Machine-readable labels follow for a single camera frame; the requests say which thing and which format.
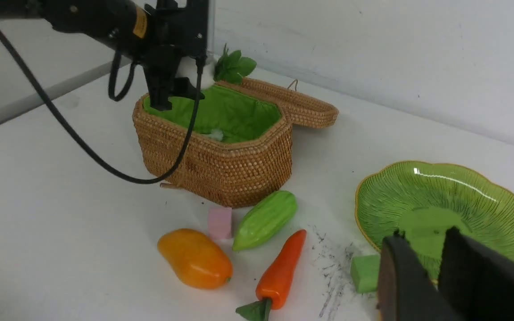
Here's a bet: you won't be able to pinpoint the orange yellow mango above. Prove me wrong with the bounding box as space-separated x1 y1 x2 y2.
157 228 234 290

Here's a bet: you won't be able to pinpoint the light green bitter gourd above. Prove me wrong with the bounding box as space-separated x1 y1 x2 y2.
232 190 298 252

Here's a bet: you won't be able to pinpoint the pink foam cube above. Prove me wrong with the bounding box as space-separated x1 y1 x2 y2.
207 207 232 240

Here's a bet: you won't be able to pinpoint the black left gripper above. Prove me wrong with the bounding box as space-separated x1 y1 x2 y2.
141 0 210 111

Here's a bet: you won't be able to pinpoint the white radish with leaves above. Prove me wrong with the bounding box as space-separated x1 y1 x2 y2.
177 45 257 90

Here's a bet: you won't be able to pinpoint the green glass leaf plate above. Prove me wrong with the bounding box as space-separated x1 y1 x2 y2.
355 161 514 280

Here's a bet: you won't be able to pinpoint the woven wicker basket green lining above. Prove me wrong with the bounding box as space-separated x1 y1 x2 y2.
132 82 292 209

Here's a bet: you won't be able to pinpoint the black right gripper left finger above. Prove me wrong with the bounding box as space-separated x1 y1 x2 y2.
377 230 463 321

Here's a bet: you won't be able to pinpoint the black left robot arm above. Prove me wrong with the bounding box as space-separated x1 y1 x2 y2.
0 0 210 111

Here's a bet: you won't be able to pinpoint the orange carrot with leaves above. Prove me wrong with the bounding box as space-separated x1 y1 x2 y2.
235 229 307 321

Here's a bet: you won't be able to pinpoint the green foam cube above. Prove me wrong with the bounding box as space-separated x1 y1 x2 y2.
350 255 380 294

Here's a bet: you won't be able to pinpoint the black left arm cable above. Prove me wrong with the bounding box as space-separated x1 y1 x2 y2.
0 4 206 185

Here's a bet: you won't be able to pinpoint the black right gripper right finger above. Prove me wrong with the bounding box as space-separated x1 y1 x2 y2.
437 227 514 321

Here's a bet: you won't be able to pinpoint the woven wicker basket lid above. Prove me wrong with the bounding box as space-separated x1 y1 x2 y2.
217 78 339 128

